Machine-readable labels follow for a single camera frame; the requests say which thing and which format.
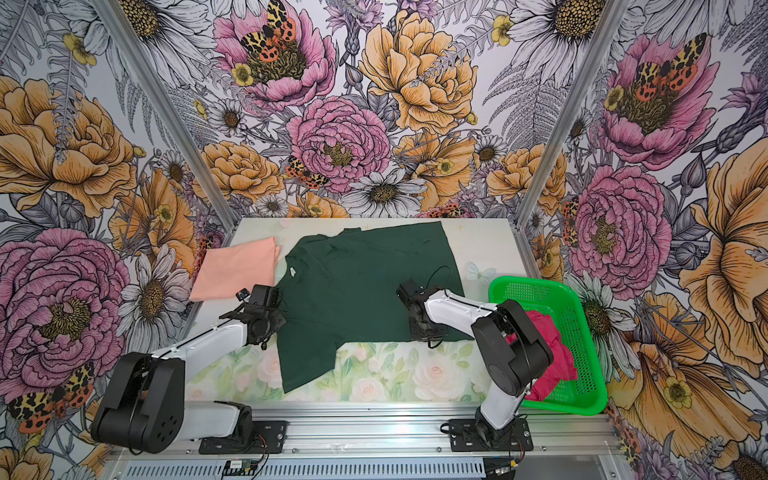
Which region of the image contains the small green circuit board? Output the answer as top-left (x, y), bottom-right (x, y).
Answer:
top-left (221, 459), bottom-right (260, 479)

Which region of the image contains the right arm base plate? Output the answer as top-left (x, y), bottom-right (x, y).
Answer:
top-left (439, 417), bottom-right (534, 453)

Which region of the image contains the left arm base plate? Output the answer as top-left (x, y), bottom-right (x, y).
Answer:
top-left (198, 419), bottom-right (288, 455)

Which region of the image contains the aluminium mounting rail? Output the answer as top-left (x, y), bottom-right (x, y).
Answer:
top-left (104, 400), bottom-right (628, 480)

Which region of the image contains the right aluminium frame post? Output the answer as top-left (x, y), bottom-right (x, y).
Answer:
top-left (514, 0), bottom-right (619, 228)

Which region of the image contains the magenta t-shirt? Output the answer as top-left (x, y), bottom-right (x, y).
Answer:
top-left (526, 310), bottom-right (578, 401)

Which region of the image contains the folded peach t-shirt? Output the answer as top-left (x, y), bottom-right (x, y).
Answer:
top-left (189, 237), bottom-right (281, 302)

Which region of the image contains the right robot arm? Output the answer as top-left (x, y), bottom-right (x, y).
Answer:
top-left (396, 280), bottom-right (554, 455)

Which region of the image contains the green plastic laundry basket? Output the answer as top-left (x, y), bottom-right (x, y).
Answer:
top-left (488, 276), bottom-right (608, 416)

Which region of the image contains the dark green t-shirt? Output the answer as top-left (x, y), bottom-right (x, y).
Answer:
top-left (277, 222), bottom-right (464, 393)

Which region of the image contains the left aluminium frame post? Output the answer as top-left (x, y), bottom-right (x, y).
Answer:
top-left (94, 1), bottom-right (239, 234)

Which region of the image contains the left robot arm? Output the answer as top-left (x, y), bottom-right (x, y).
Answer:
top-left (90, 285), bottom-right (287, 456)

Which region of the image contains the aluminium frame post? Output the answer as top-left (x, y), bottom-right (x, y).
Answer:
top-left (94, 1), bottom-right (239, 234)
top-left (514, 0), bottom-right (619, 228)

